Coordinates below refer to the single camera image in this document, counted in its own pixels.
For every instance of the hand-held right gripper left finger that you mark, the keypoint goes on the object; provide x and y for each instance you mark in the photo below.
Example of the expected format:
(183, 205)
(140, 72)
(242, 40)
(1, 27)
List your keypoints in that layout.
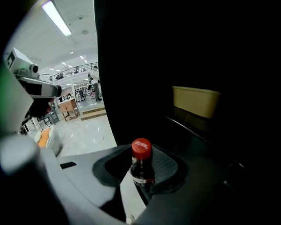
(83, 173)

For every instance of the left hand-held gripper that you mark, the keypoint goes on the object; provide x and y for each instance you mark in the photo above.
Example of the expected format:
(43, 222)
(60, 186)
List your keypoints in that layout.
(18, 61)

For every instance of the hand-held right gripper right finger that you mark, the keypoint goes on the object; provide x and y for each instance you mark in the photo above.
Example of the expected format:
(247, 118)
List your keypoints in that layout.
(166, 167)

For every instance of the dark bottle with red cap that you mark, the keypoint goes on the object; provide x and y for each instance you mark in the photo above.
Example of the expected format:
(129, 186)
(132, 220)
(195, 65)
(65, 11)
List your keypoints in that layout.
(141, 149)

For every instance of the black mini fridge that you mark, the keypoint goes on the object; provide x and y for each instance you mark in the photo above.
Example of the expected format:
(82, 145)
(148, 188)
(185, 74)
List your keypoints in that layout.
(153, 66)

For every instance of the person's left hand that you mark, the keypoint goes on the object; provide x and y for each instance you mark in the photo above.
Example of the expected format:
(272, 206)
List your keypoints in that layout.
(41, 107)

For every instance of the brown wooden desk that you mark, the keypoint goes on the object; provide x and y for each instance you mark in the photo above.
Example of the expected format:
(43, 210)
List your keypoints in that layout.
(68, 106)

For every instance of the grey metal chair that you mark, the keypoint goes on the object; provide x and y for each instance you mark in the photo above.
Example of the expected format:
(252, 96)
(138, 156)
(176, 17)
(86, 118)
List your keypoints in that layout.
(50, 117)

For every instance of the metal mezzanine railing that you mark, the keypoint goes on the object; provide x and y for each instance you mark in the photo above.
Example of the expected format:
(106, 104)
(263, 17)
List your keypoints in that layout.
(70, 71)

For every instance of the orange cushion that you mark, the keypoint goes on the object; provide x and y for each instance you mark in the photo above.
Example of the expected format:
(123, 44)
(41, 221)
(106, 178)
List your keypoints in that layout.
(45, 137)

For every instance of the wooden steps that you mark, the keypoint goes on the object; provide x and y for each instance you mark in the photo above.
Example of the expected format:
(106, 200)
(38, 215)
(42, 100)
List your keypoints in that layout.
(94, 113)

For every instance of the yellow plastic container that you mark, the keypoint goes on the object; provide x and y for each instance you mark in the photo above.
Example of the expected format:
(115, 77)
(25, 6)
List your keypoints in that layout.
(195, 101)

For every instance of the long ceiling light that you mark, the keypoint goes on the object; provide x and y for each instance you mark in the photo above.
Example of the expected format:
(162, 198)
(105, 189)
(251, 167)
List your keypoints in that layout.
(57, 18)

